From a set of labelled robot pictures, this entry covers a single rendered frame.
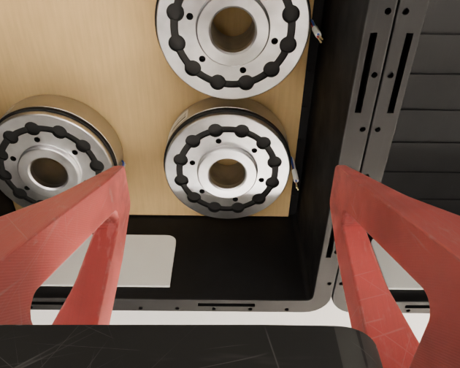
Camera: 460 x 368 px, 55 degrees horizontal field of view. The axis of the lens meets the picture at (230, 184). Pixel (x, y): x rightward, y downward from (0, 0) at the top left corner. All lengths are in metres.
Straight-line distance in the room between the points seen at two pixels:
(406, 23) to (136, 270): 0.27
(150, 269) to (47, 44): 0.19
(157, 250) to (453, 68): 0.28
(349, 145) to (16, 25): 0.25
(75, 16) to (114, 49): 0.03
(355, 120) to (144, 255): 0.22
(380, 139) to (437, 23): 0.12
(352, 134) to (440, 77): 0.14
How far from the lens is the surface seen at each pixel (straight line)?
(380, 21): 0.25
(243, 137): 0.34
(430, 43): 0.38
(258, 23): 0.30
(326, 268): 0.34
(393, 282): 0.39
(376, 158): 0.28
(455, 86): 0.40
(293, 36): 0.31
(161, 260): 0.39
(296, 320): 0.77
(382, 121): 0.27
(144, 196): 0.42
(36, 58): 0.38
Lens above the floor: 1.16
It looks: 54 degrees down
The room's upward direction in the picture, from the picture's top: 180 degrees counter-clockwise
